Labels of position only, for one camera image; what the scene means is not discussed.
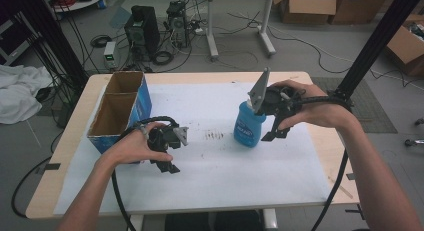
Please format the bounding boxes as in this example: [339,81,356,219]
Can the large printed cardboard box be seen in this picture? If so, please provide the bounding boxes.
[328,0,391,25]

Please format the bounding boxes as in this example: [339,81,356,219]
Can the black metal post with cables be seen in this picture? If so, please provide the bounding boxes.
[18,0,89,89]

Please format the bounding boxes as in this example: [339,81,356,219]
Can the grey shelf unit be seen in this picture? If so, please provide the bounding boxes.
[0,10,34,66]

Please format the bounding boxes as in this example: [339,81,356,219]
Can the wooden desk with white legs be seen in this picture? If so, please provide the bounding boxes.
[200,0,307,58]

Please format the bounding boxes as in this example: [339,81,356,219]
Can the coiled black cable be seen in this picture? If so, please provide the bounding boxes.
[151,50,175,66]
[90,34,113,49]

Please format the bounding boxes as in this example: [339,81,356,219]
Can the open cardboard box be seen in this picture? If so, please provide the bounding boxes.
[384,14,424,77]

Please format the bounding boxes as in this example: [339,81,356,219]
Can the round white table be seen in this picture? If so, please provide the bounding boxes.
[49,0,109,14]

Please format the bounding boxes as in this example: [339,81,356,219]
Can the black metal post with base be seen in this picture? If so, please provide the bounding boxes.
[326,0,424,107]

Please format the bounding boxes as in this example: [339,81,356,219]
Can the blue plastic bottle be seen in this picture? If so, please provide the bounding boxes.
[233,100,268,149]

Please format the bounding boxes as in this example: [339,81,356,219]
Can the blue cardboard box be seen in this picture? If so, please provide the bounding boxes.
[87,70,153,165]

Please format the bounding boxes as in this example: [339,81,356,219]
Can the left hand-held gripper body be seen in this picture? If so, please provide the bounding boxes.
[146,124,190,161]

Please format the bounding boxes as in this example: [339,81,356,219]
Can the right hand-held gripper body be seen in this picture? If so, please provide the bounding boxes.
[248,66,303,125]

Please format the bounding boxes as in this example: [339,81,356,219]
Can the grey floor mat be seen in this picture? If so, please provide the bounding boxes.
[311,76,398,135]

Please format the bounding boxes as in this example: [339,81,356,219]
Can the white paper sheet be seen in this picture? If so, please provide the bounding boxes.
[53,81,334,216]

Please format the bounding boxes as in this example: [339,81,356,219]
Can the person's legs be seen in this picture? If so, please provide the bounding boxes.
[164,209,264,231]

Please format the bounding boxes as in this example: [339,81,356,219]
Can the open-frame computer case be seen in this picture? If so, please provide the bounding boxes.
[165,0,189,49]

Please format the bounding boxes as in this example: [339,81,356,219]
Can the black computer tower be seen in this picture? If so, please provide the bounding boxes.
[124,4,162,60]

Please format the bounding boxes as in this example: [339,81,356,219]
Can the chair caster wheel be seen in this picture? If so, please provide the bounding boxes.
[403,138,424,148]

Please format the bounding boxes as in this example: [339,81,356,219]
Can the person's left hand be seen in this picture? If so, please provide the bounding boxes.
[94,121,174,166]

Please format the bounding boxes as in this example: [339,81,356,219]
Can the white cloth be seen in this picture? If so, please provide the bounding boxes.
[0,64,54,125]

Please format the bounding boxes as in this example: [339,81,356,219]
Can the person's right hand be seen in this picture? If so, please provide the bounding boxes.
[271,79,360,132]

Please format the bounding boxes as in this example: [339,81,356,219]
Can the grey bench power supply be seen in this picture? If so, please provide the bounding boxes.
[103,40,118,71]

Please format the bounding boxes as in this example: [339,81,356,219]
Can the long black floor cable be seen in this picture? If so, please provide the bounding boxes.
[228,10,353,75]

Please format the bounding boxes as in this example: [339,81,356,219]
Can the left hand-held gripper black cable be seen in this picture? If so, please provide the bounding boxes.
[111,115,179,231]

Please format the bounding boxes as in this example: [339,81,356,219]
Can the black floor cable loop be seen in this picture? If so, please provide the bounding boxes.
[10,155,54,219]

